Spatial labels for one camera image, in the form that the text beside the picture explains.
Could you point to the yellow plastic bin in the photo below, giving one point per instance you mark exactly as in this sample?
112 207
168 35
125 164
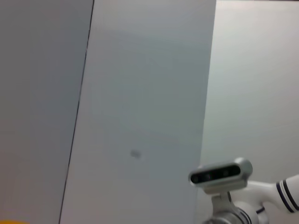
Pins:
14 222

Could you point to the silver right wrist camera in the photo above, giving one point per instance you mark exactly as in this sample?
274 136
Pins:
215 175

